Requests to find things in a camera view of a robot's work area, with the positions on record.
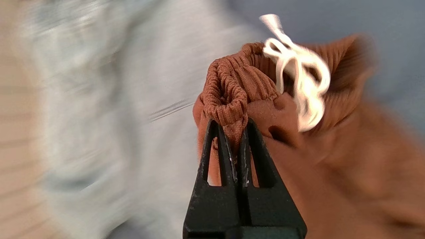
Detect blue bed cover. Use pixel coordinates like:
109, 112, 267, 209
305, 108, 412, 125
226, 0, 425, 133

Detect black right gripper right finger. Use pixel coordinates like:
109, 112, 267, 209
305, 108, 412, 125
236, 118, 307, 238

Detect rust brown shorts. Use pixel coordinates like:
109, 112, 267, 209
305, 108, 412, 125
193, 13, 425, 239

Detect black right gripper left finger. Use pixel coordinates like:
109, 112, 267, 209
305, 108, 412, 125
183, 119, 241, 238

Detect light blue denim shorts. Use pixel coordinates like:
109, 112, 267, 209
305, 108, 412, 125
20, 0, 266, 239

